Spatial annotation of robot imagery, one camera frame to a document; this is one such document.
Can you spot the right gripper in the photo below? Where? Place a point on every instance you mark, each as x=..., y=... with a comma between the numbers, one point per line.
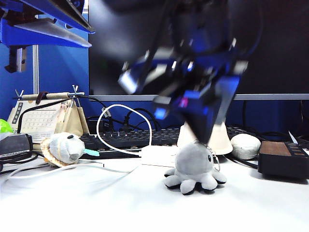
x=200, y=65

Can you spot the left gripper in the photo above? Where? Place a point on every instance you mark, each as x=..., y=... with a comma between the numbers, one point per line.
x=9, y=12

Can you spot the grey octopus plush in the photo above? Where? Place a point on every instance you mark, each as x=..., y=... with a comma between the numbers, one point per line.
x=193, y=159

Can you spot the metal keyring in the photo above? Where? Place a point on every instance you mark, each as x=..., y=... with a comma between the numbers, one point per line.
x=217, y=164

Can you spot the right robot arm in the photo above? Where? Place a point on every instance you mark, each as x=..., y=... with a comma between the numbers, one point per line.
x=200, y=24

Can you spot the white paper bowl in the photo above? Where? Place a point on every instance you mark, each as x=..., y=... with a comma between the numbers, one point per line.
x=222, y=142

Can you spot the white round plush ball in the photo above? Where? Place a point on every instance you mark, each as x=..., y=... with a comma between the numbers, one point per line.
x=246, y=146

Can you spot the white charger brick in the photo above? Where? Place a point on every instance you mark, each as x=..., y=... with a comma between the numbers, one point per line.
x=157, y=154

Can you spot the black mechanical keyboard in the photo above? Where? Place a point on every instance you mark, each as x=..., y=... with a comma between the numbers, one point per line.
x=135, y=139

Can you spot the white paper slip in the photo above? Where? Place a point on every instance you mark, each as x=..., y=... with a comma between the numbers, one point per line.
x=292, y=137

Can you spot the black box with wooden face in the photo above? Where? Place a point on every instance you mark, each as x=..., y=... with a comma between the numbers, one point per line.
x=282, y=159

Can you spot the black computer monitor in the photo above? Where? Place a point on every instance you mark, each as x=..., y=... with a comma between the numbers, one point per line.
x=277, y=48

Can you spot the beige canvas desk calendar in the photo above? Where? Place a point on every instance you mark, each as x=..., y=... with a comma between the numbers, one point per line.
x=43, y=118

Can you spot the bright green round object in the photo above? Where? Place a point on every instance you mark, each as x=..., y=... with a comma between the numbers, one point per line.
x=4, y=125

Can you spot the grey plush with straw hat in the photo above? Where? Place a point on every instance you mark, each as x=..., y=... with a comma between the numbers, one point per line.
x=64, y=147

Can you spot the black power adapter brick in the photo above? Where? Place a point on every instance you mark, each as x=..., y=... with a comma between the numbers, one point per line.
x=14, y=145

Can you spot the aluminium partition post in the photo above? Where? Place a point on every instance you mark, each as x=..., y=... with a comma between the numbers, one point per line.
x=35, y=70

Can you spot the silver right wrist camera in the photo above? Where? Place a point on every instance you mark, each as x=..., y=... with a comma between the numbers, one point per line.
x=131, y=82

